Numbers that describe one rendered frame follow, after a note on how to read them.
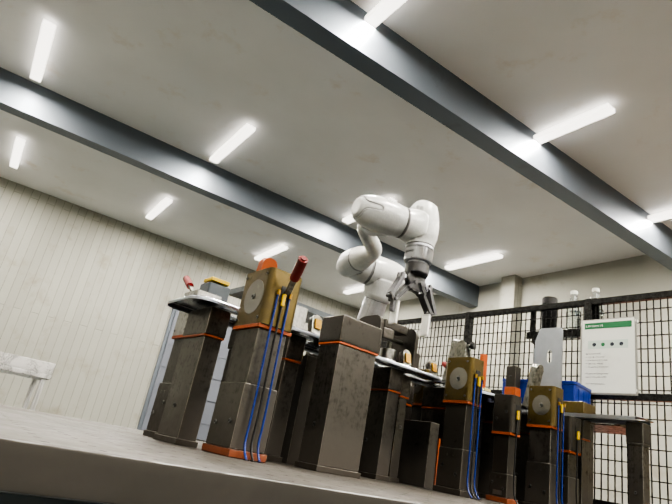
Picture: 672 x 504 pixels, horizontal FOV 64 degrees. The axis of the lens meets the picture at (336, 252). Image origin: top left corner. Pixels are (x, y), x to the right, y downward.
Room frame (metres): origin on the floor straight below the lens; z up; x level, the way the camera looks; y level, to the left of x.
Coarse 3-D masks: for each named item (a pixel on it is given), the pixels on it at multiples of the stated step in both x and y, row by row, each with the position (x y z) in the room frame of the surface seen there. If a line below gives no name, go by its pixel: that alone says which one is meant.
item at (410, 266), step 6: (408, 264) 1.55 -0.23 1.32; (414, 264) 1.54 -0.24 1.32; (420, 264) 1.54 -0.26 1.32; (426, 264) 1.55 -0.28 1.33; (408, 270) 1.55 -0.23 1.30; (414, 270) 1.54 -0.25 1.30; (420, 270) 1.54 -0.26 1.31; (426, 270) 1.55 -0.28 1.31; (408, 276) 1.54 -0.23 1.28; (414, 276) 1.56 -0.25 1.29; (420, 276) 1.57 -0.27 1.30; (426, 276) 1.56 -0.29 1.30; (408, 282) 1.55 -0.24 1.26; (414, 288) 1.56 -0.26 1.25; (420, 288) 1.57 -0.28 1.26
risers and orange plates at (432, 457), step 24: (312, 360) 1.33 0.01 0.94; (312, 384) 1.34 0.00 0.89; (288, 432) 1.33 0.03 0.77; (408, 432) 1.63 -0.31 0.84; (432, 432) 1.56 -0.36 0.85; (288, 456) 1.32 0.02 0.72; (408, 456) 1.62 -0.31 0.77; (432, 456) 1.57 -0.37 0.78; (408, 480) 1.61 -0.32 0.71; (432, 480) 1.58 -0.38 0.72
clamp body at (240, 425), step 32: (256, 288) 1.05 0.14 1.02; (256, 320) 1.03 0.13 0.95; (288, 320) 1.05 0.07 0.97; (256, 352) 1.03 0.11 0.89; (224, 384) 1.09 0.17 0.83; (256, 384) 1.04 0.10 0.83; (224, 416) 1.06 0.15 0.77; (256, 416) 1.05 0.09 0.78; (224, 448) 1.03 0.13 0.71; (256, 448) 1.05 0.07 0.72
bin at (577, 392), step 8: (504, 384) 2.22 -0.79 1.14; (520, 384) 2.17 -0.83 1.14; (568, 384) 2.03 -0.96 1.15; (576, 384) 2.01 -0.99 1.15; (568, 392) 2.03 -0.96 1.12; (576, 392) 2.01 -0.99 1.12; (584, 392) 2.07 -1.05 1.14; (568, 400) 2.03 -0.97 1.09; (576, 400) 2.01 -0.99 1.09; (584, 400) 2.07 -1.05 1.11
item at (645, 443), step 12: (636, 432) 1.60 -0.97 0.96; (648, 432) 1.61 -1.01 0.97; (636, 444) 1.60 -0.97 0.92; (648, 444) 1.60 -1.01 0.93; (636, 456) 1.61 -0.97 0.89; (648, 456) 1.61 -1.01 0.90; (636, 468) 1.61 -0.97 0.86; (648, 468) 1.61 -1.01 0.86; (636, 480) 1.61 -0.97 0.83; (648, 480) 1.61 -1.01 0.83; (636, 492) 1.60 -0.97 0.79; (648, 492) 1.61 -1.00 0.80
